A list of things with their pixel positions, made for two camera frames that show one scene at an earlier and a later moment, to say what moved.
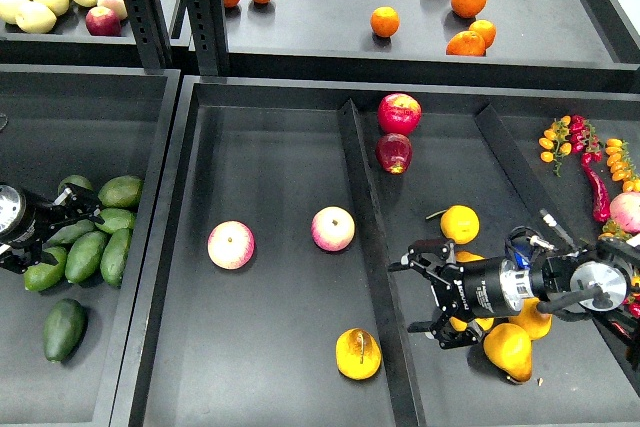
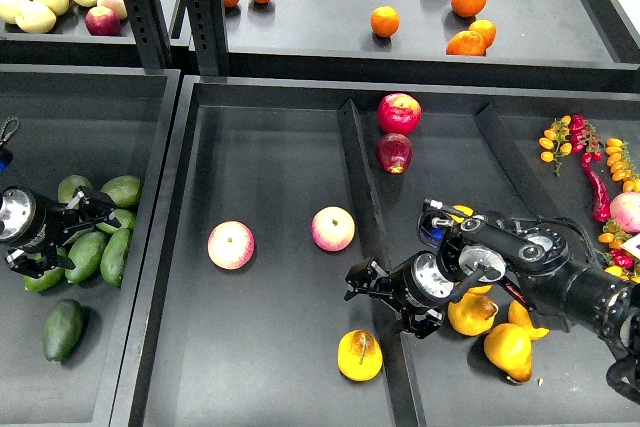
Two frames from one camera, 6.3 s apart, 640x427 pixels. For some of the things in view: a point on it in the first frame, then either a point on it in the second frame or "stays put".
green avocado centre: x=116 y=218 stays put
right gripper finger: x=446 y=334 -> x=420 y=320
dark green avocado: x=63 y=329 stays put
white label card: x=634 y=240 stays put
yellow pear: x=358 y=353 stays put
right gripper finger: x=429 y=256 -> x=364 y=276
